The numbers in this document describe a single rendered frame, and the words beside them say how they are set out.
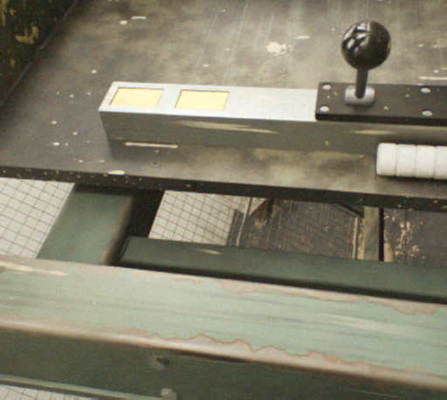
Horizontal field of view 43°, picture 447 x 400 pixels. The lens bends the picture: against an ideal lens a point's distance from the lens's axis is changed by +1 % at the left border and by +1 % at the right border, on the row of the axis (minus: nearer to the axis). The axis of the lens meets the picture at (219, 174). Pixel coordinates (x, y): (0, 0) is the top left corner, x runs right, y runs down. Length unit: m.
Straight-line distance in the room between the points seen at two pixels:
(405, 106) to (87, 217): 0.33
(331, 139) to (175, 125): 0.16
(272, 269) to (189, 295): 0.15
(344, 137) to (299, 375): 0.25
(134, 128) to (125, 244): 0.12
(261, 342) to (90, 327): 0.12
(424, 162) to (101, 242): 0.31
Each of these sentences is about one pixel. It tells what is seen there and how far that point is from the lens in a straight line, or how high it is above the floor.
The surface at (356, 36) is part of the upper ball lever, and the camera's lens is 0.45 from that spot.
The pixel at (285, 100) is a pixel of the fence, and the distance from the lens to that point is 0.57.
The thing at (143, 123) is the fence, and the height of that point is 1.65.
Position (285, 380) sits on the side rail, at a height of 1.50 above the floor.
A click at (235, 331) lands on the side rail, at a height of 1.55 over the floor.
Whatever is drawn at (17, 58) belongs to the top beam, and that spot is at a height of 1.82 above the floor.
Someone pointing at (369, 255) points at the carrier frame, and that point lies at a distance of 1.89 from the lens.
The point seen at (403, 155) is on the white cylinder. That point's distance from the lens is 0.54.
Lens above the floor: 1.68
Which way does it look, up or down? 12 degrees down
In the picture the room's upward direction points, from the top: 63 degrees counter-clockwise
